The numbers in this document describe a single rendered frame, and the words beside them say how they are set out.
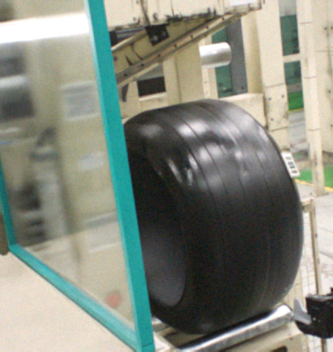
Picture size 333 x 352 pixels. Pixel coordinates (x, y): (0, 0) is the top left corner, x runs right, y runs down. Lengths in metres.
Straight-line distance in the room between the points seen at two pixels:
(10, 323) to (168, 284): 0.93
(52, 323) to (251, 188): 0.64
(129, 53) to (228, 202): 0.66
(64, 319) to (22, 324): 0.06
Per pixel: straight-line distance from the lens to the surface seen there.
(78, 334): 0.92
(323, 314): 1.39
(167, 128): 1.50
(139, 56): 1.94
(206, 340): 1.62
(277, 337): 1.73
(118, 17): 1.76
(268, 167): 1.50
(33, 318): 1.00
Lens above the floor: 1.65
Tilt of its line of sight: 14 degrees down
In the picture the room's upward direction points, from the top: 8 degrees counter-clockwise
